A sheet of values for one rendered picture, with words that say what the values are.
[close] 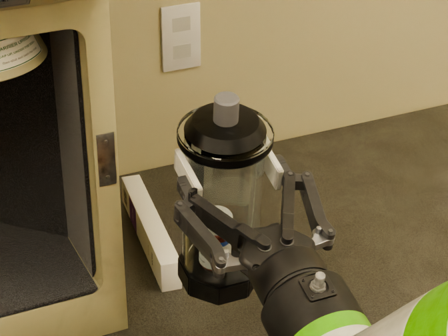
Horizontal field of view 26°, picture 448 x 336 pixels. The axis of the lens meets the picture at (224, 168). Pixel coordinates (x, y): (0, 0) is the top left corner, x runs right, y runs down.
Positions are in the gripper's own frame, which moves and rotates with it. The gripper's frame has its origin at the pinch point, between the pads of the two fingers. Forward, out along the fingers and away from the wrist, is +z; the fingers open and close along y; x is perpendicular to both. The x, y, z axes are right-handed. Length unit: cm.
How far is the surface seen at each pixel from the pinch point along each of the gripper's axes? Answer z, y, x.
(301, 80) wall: 49, -37, 34
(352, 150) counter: 35, -42, 40
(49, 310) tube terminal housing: 3.8, 20.5, 23.4
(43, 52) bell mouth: 18.2, 16.1, -5.7
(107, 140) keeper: 10.0, 10.8, 2.4
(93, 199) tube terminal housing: 10.2, 12.6, 12.0
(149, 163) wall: 45, -7, 43
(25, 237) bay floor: 19.6, 19.9, 26.5
